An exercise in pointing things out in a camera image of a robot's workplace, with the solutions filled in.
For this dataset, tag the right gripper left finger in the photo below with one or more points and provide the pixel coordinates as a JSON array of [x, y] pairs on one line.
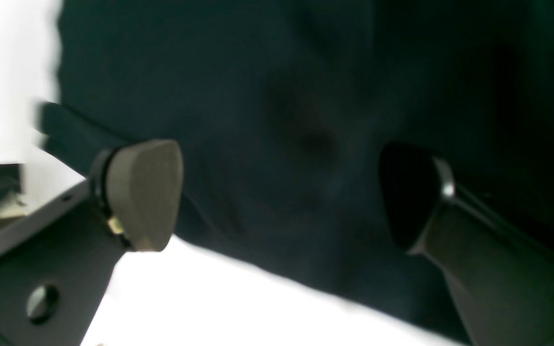
[[56, 263]]

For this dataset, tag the black t-shirt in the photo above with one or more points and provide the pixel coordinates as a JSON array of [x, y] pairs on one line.
[[282, 108]]

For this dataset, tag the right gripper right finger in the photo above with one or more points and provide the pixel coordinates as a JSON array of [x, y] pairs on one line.
[[500, 279]]

